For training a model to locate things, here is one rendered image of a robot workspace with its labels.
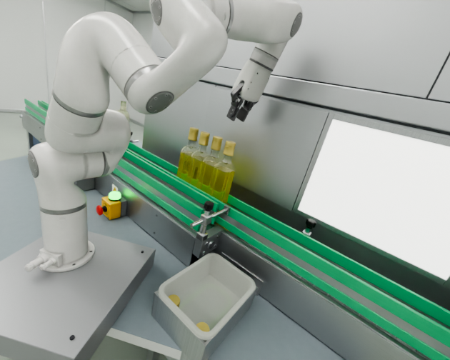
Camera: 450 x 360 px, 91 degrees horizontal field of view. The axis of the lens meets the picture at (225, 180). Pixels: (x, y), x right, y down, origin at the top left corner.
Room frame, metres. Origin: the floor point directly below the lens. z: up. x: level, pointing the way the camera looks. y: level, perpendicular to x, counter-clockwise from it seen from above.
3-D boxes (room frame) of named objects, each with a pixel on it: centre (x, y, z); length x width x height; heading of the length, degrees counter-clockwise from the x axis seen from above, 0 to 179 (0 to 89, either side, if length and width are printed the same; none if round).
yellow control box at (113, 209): (0.76, 0.41, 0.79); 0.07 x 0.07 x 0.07; 57
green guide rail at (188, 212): (1.07, 0.78, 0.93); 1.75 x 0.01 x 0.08; 57
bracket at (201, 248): (0.60, 0.01, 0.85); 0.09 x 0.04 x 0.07; 147
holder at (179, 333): (0.46, -0.04, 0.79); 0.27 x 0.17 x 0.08; 147
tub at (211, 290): (0.44, -0.03, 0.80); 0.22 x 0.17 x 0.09; 147
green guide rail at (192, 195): (1.13, 0.74, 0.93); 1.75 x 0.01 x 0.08; 57
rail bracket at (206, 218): (0.58, 0.01, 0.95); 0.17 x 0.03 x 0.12; 147
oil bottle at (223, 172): (0.73, 0.01, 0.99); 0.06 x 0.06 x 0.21; 57
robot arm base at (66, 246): (0.44, 0.37, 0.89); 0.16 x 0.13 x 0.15; 172
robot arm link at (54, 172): (0.47, 0.37, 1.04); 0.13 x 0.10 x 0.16; 148
